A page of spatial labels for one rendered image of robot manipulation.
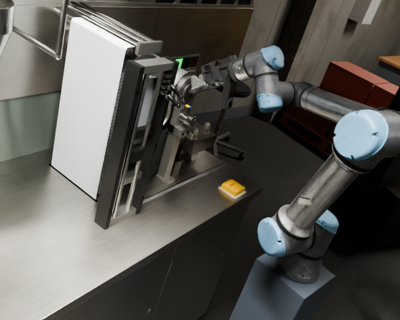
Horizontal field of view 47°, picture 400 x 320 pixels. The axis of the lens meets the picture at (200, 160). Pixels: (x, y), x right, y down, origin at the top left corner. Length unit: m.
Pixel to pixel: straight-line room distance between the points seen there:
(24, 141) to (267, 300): 1.00
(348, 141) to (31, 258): 0.88
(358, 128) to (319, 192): 0.22
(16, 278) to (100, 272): 0.22
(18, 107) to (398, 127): 1.16
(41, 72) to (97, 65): 0.26
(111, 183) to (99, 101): 0.26
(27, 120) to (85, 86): 0.29
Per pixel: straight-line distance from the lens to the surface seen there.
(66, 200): 1.57
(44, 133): 1.77
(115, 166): 1.35
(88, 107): 1.50
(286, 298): 1.55
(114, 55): 1.38
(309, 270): 1.54
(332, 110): 1.38
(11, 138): 1.70
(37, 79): 1.64
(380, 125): 1.13
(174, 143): 1.68
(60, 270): 1.33
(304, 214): 1.30
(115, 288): 1.46
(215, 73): 1.53
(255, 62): 1.44
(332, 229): 1.46
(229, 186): 1.82
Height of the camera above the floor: 1.84
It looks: 28 degrees down
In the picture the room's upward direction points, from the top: 18 degrees clockwise
